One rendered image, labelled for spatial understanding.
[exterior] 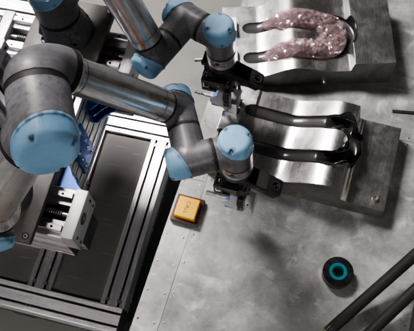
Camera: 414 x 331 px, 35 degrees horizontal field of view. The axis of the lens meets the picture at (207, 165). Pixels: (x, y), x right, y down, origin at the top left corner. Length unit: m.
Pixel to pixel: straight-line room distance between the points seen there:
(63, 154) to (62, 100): 0.09
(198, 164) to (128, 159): 1.23
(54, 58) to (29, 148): 0.18
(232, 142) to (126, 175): 1.24
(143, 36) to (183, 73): 1.49
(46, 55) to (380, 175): 1.03
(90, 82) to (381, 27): 1.04
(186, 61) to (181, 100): 1.60
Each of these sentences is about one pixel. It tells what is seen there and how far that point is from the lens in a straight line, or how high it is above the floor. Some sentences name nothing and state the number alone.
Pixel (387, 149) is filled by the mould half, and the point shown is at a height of 0.86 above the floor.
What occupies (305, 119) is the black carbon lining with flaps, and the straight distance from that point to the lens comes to 1.89.
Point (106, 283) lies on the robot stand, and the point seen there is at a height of 0.23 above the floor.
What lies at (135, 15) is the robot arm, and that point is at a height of 1.37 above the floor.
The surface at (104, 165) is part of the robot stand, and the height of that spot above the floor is 0.21.
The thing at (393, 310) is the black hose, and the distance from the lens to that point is 1.77.
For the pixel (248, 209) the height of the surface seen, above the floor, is 0.96.
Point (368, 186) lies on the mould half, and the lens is 1.86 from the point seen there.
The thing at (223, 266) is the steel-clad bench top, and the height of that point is 0.80.
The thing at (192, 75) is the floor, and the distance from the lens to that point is 3.01.
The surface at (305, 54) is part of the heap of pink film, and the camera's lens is 1.98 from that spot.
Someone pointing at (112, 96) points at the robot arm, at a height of 1.43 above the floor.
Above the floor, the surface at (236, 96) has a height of 0.94.
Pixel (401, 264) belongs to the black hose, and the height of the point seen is 0.89.
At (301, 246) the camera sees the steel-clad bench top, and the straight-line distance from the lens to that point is 1.84.
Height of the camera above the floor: 2.56
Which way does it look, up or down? 66 degrees down
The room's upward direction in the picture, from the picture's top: 9 degrees counter-clockwise
